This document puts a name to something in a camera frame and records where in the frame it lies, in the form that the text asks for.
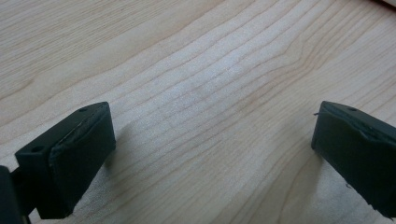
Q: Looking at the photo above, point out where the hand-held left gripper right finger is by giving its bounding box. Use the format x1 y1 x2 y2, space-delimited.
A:
310 100 396 219

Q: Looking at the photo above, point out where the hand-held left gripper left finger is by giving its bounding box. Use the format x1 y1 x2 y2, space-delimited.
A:
14 101 117 220

